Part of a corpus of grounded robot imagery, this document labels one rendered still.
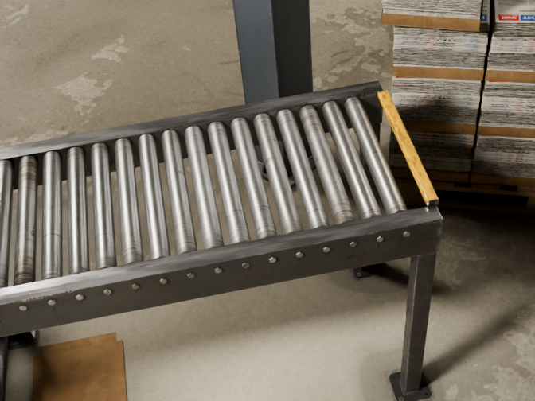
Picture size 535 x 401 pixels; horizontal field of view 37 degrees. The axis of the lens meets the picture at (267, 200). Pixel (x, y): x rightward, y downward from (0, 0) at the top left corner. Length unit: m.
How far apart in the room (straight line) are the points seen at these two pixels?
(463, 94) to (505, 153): 0.31
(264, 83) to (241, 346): 0.93
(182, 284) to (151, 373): 0.81
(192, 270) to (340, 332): 0.93
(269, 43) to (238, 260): 1.06
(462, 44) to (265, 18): 0.64
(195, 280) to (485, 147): 1.30
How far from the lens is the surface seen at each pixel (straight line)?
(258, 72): 2.85
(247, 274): 1.90
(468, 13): 2.41
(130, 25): 4.11
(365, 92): 2.25
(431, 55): 2.57
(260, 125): 2.17
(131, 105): 3.60
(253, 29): 2.74
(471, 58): 2.58
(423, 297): 2.15
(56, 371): 2.75
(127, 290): 1.89
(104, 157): 2.17
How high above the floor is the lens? 2.22
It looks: 47 degrees down
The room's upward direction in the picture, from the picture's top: 6 degrees counter-clockwise
